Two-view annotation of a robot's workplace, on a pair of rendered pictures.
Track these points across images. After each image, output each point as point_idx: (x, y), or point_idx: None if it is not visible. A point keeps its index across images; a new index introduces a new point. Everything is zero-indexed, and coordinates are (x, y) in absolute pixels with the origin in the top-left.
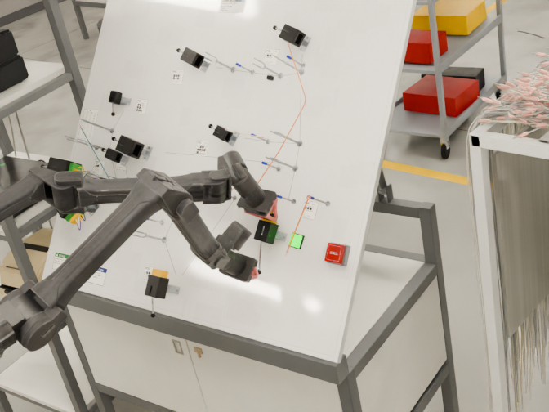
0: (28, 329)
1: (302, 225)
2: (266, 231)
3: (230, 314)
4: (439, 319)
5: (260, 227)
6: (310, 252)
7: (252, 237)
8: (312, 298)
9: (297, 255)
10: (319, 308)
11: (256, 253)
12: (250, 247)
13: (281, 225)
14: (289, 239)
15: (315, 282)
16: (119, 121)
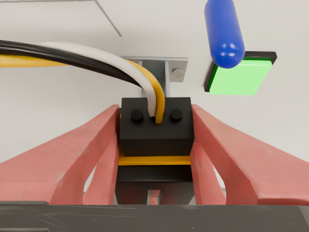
0: None
1: (266, 16)
2: (183, 197)
3: (87, 181)
4: None
5: (137, 194)
6: (297, 86)
7: (32, 89)
8: (286, 149)
9: (241, 100)
10: (304, 155)
11: (81, 117)
12: (48, 109)
13: (145, 36)
14: (201, 72)
15: (302, 131)
16: None
